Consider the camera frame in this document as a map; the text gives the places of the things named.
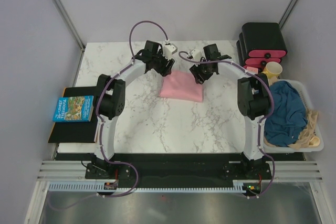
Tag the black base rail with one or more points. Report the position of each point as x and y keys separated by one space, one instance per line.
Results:
x=178 y=170

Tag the black pink drawer unit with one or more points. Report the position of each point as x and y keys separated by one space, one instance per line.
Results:
x=260 y=43

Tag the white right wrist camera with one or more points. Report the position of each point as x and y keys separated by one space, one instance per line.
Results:
x=195 y=55

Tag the pink t shirt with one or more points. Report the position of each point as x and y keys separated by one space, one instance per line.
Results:
x=182 y=86

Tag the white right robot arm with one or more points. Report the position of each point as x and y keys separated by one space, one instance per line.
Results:
x=254 y=98

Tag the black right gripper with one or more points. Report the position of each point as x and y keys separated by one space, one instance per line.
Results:
x=195 y=70

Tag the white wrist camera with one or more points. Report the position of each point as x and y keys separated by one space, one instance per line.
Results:
x=169 y=49
x=195 y=55

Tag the white slotted cable duct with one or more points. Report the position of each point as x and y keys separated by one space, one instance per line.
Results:
x=105 y=187

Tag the blue t shirt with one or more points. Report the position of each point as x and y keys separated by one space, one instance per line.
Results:
x=288 y=119

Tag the blue treehouse book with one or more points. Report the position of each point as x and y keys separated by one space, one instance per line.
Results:
x=74 y=109

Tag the yellow mug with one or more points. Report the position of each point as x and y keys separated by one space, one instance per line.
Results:
x=272 y=69

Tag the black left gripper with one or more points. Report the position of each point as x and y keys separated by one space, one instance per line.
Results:
x=165 y=71

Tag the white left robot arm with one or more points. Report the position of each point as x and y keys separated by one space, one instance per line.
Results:
x=109 y=98

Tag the pink cube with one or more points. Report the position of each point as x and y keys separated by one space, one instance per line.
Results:
x=253 y=69

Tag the left aluminium frame post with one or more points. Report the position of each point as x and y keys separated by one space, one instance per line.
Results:
x=69 y=23

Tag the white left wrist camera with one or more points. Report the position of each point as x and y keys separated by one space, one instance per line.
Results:
x=169 y=49

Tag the white plastic basket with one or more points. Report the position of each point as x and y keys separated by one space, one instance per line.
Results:
x=312 y=140

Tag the black orange notebook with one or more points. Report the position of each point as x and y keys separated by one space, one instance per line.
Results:
x=75 y=132

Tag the beige t shirt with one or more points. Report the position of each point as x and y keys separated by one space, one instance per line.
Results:
x=312 y=129

